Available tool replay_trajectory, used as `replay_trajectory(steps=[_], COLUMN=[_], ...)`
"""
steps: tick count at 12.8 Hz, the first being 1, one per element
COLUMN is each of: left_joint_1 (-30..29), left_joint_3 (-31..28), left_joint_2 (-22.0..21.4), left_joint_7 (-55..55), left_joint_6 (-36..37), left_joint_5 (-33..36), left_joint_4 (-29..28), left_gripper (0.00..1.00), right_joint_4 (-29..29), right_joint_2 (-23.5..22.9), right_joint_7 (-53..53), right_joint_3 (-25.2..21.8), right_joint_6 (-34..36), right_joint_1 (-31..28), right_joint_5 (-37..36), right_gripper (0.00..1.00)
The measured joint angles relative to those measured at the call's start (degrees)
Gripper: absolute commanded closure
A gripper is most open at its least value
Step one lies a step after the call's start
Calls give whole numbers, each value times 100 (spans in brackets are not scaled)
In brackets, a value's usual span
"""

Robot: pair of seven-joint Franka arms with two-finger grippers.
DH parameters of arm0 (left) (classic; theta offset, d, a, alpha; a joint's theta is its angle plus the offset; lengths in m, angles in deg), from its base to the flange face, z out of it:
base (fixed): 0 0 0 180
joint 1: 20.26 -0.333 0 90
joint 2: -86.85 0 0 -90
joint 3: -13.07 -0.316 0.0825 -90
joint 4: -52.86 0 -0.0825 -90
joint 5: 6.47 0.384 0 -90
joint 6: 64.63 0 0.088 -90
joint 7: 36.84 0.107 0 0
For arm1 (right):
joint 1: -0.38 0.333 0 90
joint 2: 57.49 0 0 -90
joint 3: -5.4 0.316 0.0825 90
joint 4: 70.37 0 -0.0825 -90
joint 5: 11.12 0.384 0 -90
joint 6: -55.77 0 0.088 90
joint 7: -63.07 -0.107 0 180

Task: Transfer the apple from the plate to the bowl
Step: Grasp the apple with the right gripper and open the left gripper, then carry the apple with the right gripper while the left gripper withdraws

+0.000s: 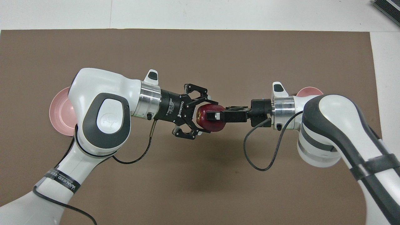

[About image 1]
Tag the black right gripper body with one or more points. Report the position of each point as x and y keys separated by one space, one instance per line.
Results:
x=261 y=112

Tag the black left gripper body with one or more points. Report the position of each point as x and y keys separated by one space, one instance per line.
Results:
x=175 y=107

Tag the dark red apple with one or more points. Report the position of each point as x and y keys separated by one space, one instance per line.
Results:
x=207 y=125

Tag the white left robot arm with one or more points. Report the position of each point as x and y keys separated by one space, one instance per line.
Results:
x=103 y=93

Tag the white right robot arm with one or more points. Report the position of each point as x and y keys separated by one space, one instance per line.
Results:
x=337 y=125

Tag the pink bowl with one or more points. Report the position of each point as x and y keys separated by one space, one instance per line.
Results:
x=309 y=91

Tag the pink plate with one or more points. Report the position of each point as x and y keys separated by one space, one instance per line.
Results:
x=61 y=112

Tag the brown table mat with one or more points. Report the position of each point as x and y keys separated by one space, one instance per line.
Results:
x=200 y=53

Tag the dark grey ribbed device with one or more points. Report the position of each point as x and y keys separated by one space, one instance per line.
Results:
x=389 y=9

